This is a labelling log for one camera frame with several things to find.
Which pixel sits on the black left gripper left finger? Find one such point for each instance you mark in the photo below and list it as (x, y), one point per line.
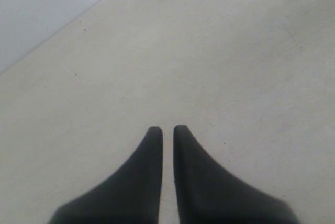
(131, 195)

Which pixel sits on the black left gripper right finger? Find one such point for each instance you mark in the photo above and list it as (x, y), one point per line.
(207, 193)

